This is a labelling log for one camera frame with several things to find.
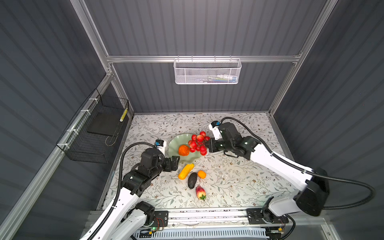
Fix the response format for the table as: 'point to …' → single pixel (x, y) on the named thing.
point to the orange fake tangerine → (183, 150)
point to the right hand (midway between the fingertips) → (206, 145)
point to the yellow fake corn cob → (185, 170)
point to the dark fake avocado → (192, 179)
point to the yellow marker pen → (123, 115)
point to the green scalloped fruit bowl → (180, 140)
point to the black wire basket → (92, 135)
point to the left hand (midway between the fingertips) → (172, 156)
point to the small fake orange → (202, 174)
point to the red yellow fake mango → (201, 193)
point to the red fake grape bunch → (198, 143)
